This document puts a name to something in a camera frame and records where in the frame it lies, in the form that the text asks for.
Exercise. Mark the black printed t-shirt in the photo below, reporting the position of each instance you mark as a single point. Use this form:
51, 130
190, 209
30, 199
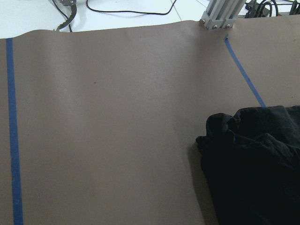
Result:
251, 161

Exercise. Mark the metal rod stand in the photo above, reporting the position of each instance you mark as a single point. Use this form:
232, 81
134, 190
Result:
67, 9

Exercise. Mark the aluminium frame post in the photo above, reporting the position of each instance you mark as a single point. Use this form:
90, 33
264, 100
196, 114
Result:
221, 14

